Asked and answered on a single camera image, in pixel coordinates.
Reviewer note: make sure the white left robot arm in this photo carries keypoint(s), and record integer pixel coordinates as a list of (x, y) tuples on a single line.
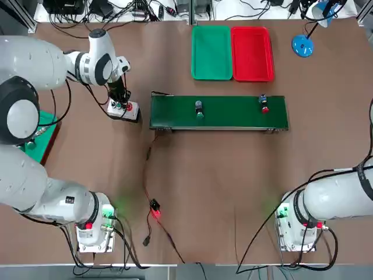
[(29, 58)]

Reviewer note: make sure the grey black power adapter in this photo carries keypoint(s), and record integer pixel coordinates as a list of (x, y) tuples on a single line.
[(293, 6)]

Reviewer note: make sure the aluminium corner frame post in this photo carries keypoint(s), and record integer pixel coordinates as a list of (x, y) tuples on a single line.
[(32, 26)]

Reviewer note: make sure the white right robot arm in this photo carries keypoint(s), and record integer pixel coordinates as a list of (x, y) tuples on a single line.
[(329, 198)]

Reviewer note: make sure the small green plastic tray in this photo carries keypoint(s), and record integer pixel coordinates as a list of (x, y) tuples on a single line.
[(46, 137)]

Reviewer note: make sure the large green plastic tray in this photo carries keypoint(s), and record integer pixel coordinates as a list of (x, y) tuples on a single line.
[(211, 52)]

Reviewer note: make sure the black electronics box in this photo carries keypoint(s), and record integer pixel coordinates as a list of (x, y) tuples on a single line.
[(62, 6)]

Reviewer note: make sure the blue desk lamp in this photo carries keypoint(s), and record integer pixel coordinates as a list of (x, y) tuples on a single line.
[(303, 46)]

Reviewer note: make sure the red plastic tray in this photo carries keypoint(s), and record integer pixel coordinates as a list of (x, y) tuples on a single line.
[(252, 52)]

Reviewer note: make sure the green belt conveyor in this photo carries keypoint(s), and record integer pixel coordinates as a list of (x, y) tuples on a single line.
[(227, 116)]

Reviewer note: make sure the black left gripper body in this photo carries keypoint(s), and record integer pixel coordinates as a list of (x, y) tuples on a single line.
[(116, 89)]

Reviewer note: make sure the grey push-button control box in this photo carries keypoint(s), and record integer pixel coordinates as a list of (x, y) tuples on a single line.
[(129, 115)]

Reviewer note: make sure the black switch module red light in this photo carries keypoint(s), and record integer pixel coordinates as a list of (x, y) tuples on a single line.
[(154, 205)]

